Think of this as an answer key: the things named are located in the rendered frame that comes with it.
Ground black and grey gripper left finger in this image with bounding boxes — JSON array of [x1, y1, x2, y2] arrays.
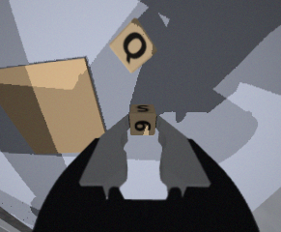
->
[[32, 114, 130, 232]]

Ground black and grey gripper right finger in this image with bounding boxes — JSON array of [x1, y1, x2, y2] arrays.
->
[[155, 114, 260, 232]]

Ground tan flat mat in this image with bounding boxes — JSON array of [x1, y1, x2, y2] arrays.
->
[[0, 58, 105, 154]]

